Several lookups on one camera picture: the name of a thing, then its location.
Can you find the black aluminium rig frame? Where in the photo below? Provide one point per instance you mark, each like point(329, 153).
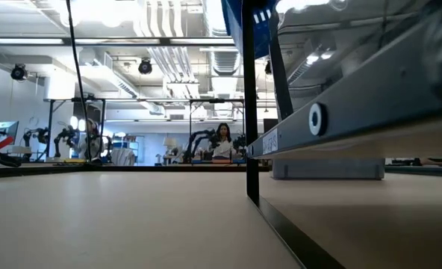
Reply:
point(168, 169)

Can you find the white label sticker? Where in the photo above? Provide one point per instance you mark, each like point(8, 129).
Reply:
point(270, 142)

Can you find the grey computer monitor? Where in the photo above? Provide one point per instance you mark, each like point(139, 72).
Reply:
point(4, 129)

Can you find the black monitor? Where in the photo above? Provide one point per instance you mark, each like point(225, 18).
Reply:
point(269, 126)

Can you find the black linear light fixture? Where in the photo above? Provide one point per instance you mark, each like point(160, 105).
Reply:
point(165, 41)

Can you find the black ceiling spotlight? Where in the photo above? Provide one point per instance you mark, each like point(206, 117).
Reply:
point(18, 73)
point(145, 67)
point(268, 68)

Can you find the red slanted bar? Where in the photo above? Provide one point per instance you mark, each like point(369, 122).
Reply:
point(2, 143)

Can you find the person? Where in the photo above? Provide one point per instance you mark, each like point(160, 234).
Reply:
point(90, 143)
point(224, 147)

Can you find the wooden shelf black metal frame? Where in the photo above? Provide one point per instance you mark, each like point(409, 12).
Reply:
point(374, 97)

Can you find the white round bolt cap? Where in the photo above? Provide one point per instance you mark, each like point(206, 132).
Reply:
point(318, 131)

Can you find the black background rig frame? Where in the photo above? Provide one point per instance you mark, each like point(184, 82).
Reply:
point(190, 116)
point(102, 112)

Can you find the black background robot arm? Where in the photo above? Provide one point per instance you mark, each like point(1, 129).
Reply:
point(239, 143)
point(66, 134)
point(196, 140)
point(38, 134)

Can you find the white table lamp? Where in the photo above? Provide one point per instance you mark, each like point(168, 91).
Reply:
point(169, 142)

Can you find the silver ribbed ventilation duct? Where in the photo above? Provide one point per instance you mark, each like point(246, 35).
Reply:
point(224, 61)

